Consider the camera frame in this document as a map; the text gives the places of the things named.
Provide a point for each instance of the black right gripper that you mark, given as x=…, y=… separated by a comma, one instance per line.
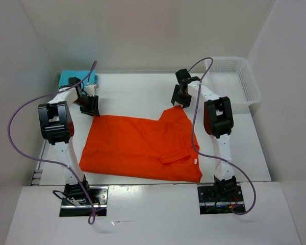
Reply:
x=175, y=94

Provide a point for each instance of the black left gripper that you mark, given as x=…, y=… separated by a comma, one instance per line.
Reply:
x=93, y=109

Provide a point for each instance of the light blue t shirt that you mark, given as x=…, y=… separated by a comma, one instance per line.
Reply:
x=80, y=74

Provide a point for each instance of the orange t shirt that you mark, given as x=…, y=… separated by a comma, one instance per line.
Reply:
x=162, y=149

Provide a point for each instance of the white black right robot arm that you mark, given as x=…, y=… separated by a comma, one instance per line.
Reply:
x=218, y=123

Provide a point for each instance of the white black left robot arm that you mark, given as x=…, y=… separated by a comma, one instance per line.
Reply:
x=57, y=128

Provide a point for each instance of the white plastic basket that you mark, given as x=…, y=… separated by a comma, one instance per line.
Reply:
x=233, y=77

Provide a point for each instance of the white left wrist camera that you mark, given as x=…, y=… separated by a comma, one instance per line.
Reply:
x=90, y=90

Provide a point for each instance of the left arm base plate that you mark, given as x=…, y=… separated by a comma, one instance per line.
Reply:
x=77, y=207

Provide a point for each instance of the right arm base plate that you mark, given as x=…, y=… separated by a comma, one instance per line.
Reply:
x=212, y=203

